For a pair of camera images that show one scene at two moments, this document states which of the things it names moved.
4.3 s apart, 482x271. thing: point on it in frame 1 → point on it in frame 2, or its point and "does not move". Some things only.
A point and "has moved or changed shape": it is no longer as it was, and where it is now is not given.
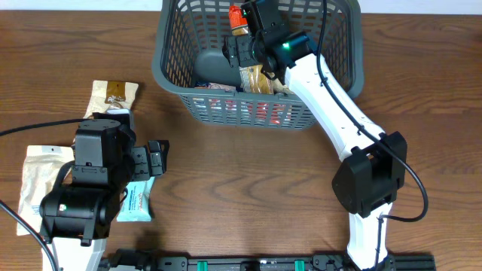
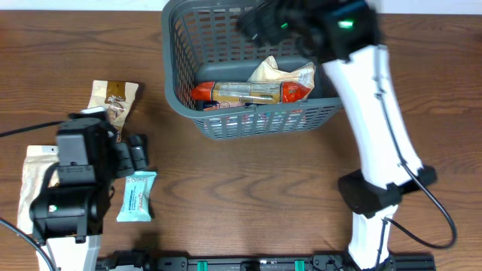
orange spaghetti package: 254,80 → 250,92
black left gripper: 139,154 → 126,165
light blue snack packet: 135,202 does not move
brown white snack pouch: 111,95 does not move
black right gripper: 238,53 → 269,10
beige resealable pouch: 43,165 does not move
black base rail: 324,262 does not move
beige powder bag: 279,86 has moved or changed shape
